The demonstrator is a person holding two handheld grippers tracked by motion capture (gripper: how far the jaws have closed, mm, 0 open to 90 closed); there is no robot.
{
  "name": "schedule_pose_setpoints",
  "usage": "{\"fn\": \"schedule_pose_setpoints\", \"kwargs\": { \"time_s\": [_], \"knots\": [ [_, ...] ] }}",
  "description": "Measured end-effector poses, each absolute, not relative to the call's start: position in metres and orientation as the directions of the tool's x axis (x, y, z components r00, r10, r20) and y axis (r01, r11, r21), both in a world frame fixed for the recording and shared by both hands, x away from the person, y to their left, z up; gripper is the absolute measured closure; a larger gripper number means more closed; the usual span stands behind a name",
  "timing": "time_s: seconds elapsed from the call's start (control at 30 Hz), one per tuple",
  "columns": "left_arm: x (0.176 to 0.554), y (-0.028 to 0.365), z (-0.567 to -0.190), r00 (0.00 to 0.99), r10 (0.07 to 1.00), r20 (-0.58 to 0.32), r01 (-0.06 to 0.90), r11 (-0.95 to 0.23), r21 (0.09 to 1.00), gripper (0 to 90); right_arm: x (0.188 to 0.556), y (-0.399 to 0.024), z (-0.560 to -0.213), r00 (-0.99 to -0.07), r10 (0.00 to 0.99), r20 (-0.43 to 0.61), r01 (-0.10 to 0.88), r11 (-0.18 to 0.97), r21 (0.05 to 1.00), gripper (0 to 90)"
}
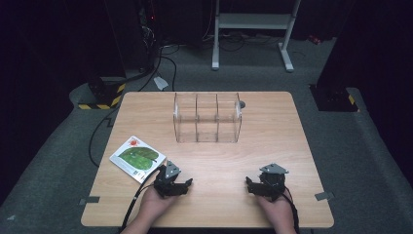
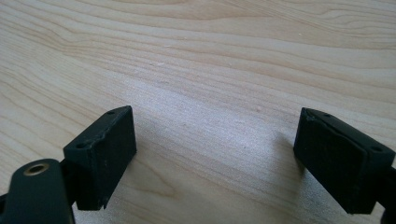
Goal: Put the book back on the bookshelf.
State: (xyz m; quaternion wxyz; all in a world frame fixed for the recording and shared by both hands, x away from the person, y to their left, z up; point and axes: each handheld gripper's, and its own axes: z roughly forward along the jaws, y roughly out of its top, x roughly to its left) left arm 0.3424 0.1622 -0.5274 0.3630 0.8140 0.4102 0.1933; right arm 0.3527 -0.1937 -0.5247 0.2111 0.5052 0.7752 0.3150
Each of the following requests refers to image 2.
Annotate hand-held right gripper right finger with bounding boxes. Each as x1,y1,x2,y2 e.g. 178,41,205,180
293,106,396,216

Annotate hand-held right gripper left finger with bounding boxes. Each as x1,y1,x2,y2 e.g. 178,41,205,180
63,105,138,211

